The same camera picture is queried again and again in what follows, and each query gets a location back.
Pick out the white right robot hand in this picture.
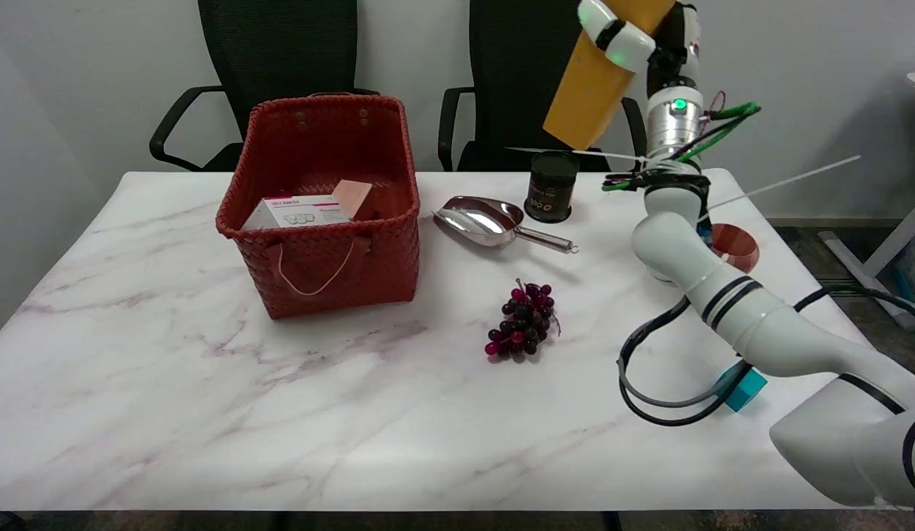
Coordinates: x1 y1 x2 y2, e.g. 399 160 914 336
577 0 702 98

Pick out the yellow rectangular box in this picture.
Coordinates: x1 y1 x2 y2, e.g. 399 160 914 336
543 0 676 151

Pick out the pink small box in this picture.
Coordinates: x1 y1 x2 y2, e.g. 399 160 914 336
331 179 374 221

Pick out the brown woven storage basket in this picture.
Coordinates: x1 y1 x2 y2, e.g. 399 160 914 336
215 93 421 321

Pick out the black mesh office chair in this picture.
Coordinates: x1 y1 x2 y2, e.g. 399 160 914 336
437 0 647 173
149 0 381 173

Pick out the black cylindrical can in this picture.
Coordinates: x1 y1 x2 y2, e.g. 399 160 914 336
523 150 580 223

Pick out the white zip tie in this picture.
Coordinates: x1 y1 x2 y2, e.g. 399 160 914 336
504 147 862 212

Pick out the silver metal scoop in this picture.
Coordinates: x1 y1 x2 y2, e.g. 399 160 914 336
432 195 579 255

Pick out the red round dish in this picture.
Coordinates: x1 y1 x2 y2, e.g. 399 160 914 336
710 223 760 274

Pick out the purple plastic grape bunch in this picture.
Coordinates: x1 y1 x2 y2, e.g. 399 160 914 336
484 278 562 362

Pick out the white side desk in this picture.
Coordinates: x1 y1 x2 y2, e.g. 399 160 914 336
818 72 915 330

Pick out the teal cube block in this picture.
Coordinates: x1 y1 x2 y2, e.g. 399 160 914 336
714 361 768 412

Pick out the white and pink carton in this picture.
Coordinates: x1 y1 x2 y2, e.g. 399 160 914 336
241 195 352 232

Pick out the green robot cable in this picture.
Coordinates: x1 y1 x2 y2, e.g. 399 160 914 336
602 102 762 192

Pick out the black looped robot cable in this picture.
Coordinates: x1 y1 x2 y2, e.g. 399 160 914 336
616 284 915 428

